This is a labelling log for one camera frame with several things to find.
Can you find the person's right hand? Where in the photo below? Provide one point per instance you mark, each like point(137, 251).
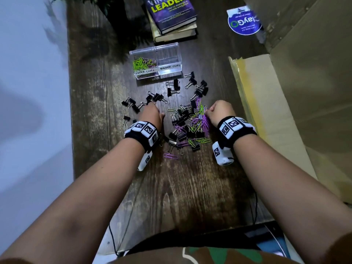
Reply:
point(221, 111)

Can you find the black blue bag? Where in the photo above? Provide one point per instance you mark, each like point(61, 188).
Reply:
point(264, 239)

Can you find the green potted artificial plant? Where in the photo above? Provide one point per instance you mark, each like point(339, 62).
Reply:
point(110, 8)

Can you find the blue round sticker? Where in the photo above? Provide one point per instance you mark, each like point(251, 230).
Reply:
point(244, 21)

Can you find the person's left hand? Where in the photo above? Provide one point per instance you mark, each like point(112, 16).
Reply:
point(152, 116)

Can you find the large brown cardboard box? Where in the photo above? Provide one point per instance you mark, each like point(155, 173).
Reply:
point(316, 65)

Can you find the yellowish cardboard sheet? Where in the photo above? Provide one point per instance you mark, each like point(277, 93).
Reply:
point(269, 107)

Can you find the black wristband white markers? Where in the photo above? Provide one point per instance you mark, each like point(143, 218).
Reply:
point(143, 136)
point(236, 133)

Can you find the black left wristband white markers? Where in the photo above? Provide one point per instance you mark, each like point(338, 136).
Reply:
point(143, 136)

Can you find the tan book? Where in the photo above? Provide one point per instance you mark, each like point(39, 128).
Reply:
point(176, 37)

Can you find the bunch of sorted paper clips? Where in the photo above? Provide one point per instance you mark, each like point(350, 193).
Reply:
point(143, 64)

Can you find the pile of black binder clips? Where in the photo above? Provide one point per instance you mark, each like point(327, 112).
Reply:
point(176, 83)

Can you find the purple hardcover book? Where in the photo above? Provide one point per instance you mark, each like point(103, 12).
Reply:
point(170, 13)

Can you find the person's left forearm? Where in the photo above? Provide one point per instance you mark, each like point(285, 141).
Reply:
point(82, 208)

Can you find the person's right forearm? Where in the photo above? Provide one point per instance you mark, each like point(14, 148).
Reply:
point(291, 195)

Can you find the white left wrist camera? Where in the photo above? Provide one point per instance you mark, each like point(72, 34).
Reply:
point(145, 160)

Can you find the clear two-compartment plastic box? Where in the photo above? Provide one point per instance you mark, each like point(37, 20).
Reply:
point(169, 56)

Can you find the black right wristband white markers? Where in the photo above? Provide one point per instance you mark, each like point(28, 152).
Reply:
point(236, 133)

